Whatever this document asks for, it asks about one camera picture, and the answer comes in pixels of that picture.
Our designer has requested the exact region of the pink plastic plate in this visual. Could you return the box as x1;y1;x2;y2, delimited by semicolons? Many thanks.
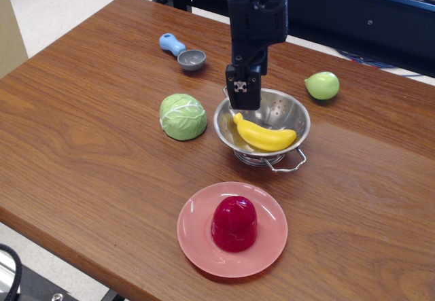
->
177;181;288;279

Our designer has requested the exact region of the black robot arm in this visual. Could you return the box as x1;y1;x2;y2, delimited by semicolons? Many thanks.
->
226;0;288;110

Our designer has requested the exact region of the yellow toy banana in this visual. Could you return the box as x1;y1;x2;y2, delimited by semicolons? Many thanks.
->
233;113;297;152

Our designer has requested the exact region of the blue handled grey scoop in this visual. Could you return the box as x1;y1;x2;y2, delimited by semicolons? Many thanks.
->
159;33;207;72

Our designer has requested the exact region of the black braided cable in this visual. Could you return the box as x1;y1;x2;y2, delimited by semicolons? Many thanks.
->
0;243;22;301

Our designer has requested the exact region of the green toy pear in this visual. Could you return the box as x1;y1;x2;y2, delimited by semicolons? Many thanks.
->
304;71;340;101

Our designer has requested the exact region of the green toy cabbage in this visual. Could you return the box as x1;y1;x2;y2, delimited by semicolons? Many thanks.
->
160;94;207;141

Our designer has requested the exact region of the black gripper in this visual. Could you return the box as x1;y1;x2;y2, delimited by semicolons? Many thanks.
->
226;0;288;110

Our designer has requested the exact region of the small steel colander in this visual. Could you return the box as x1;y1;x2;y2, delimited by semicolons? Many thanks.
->
213;88;311;173

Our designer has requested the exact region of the beige cabinet side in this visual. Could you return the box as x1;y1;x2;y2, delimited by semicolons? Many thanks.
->
0;0;29;78

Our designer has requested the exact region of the black metal frame rail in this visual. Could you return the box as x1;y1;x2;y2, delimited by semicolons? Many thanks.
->
157;0;434;76

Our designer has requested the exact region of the black table leg bracket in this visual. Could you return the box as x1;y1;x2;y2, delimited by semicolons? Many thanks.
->
18;263;126;301

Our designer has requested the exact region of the red toy half fruit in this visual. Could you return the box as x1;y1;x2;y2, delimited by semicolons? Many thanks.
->
211;196;258;253

